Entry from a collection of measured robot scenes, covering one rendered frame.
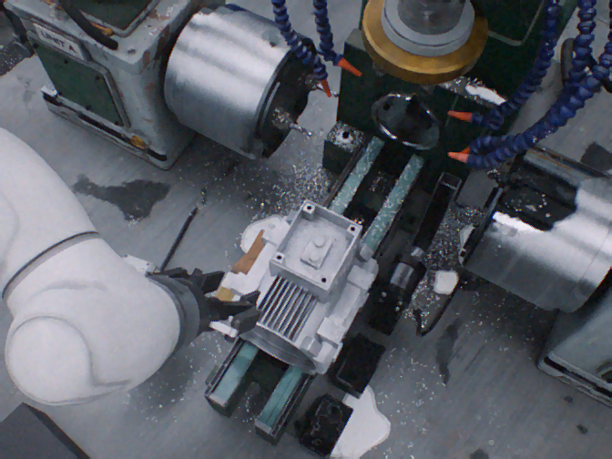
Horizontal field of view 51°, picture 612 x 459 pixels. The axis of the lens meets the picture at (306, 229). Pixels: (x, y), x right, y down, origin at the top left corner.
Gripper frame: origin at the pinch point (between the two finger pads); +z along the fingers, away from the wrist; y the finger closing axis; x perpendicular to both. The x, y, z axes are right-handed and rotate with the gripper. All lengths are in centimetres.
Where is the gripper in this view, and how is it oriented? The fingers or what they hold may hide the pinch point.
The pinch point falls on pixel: (229, 292)
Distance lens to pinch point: 90.8
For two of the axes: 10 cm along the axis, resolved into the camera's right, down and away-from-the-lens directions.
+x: -4.4, 8.9, 1.3
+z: 2.3, -0.3, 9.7
